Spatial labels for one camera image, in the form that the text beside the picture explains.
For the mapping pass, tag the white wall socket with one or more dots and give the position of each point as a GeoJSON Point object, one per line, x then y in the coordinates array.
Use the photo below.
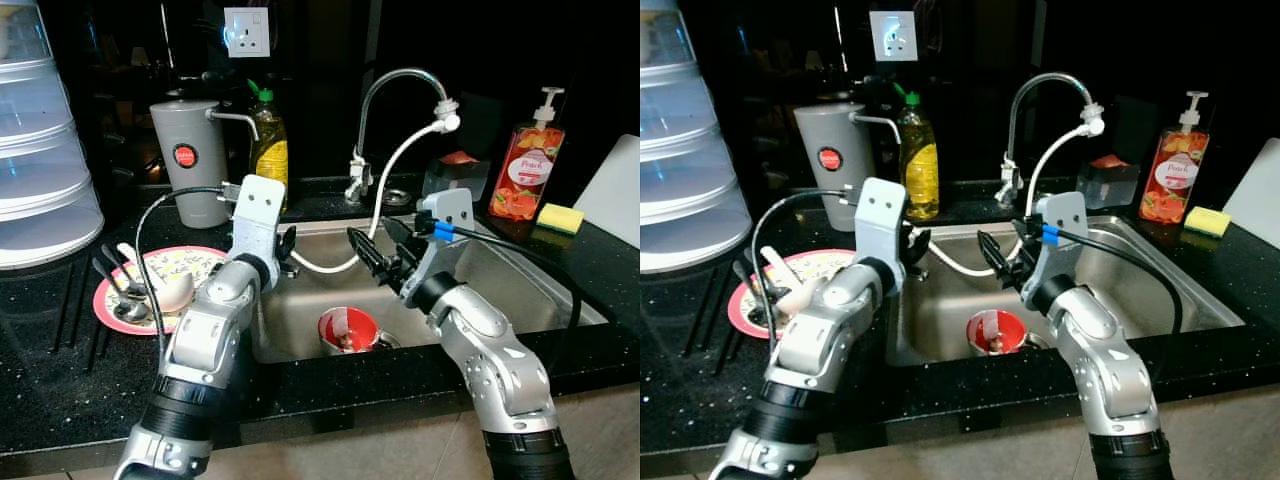
{"type": "Point", "coordinates": [247, 32]}
{"type": "Point", "coordinates": [893, 36]}

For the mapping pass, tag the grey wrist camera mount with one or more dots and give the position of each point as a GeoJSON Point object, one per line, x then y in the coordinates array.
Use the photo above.
{"type": "Point", "coordinates": [450, 215]}
{"type": "Point", "coordinates": [1065, 220]}
{"type": "Point", "coordinates": [258, 215]}
{"type": "Point", "coordinates": [880, 220]}

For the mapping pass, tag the yellow liquid bottle green cap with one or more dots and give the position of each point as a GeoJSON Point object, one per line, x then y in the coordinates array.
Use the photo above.
{"type": "Point", "coordinates": [272, 150]}
{"type": "Point", "coordinates": [920, 165]}

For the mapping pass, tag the red and white bowl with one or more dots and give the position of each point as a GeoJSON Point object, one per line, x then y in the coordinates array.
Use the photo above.
{"type": "Point", "coordinates": [350, 328]}
{"type": "Point", "coordinates": [997, 332]}

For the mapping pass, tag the white mesh food cover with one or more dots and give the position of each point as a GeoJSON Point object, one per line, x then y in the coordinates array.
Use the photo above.
{"type": "Point", "coordinates": [45, 170]}
{"type": "Point", "coordinates": [690, 170]}

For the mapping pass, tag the white ceramic soup spoon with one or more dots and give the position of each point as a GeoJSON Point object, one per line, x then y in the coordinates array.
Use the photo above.
{"type": "Point", "coordinates": [790, 285]}
{"type": "Point", "coordinates": [175, 290]}

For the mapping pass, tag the clear plastic soap holder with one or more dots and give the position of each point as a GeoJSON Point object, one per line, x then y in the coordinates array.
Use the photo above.
{"type": "Point", "coordinates": [1110, 182]}
{"type": "Point", "coordinates": [462, 178]}

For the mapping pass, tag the stainless steel sink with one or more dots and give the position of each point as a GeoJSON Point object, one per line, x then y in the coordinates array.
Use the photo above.
{"type": "Point", "coordinates": [520, 285]}
{"type": "Point", "coordinates": [1160, 290]}

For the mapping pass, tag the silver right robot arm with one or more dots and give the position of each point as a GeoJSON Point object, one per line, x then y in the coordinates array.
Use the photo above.
{"type": "Point", "coordinates": [1110, 370]}
{"type": "Point", "coordinates": [490, 370]}

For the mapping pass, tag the grey water filter canister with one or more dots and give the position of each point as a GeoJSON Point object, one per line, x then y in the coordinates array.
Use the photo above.
{"type": "Point", "coordinates": [190, 170]}
{"type": "Point", "coordinates": [835, 175]}

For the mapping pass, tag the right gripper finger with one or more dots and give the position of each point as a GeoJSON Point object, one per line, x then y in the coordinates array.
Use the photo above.
{"type": "Point", "coordinates": [1024, 234]}
{"type": "Point", "coordinates": [998, 260]}
{"type": "Point", "coordinates": [398, 232]}
{"type": "Point", "coordinates": [368, 258]}

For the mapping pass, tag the metal spoon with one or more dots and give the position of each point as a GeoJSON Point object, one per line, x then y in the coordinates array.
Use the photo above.
{"type": "Point", "coordinates": [115, 265]}
{"type": "Point", "coordinates": [752, 272]}
{"type": "Point", "coordinates": [130, 310]}
{"type": "Point", "coordinates": [760, 312]}

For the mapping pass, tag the white cutting board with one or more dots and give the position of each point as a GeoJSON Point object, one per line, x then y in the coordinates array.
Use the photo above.
{"type": "Point", "coordinates": [1255, 198]}
{"type": "Point", "coordinates": [612, 195]}

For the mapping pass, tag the chrome gooseneck faucet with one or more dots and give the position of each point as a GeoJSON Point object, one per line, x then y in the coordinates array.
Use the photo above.
{"type": "Point", "coordinates": [1035, 86]}
{"type": "Point", "coordinates": [385, 82]}

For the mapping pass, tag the peach hand soap pump bottle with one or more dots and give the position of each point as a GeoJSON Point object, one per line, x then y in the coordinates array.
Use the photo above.
{"type": "Point", "coordinates": [1173, 178]}
{"type": "Point", "coordinates": [527, 175]}

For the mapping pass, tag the floral plate pink rim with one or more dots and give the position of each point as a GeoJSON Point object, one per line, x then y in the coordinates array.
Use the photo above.
{"type": "Point", "coordinates": [810, 265]}
{"type": "Point", "coordinates": [190, 265]}

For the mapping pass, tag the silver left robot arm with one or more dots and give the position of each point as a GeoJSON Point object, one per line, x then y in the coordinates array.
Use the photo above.
{"type": "Point", "coordinates": [205, 350]}
{"type": "Point", "coordinates": [815, 350]}

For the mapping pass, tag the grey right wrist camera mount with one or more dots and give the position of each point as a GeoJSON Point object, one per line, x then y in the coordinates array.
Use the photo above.
{"type": "Point", "coordinates": [450, 215]}
{"type": "Point", "coordinates": [1065, 220]}

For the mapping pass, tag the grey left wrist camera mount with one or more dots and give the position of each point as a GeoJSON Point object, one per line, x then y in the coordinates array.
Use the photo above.
{"type": "Point", "coordinates": [880, 220]}
{"type": "Point", "coordinates": [258, 215]}

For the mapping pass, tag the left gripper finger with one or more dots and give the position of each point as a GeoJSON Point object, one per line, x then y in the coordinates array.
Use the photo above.
{"type": "Point", "coordinates": [924, 245]}
{"type": "Point", "coordinates": [908, 240]}
{"type": "Point", "coordinates": [293, 242]}
{"type": "Point", "coordinates": [282, 238]}

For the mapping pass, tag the yellow sponge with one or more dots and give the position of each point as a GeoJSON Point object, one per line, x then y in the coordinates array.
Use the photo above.
{"type": "Point", "coordinates": [1207, 222]}
{"type": "Point", "coordinates": [560, 218]}

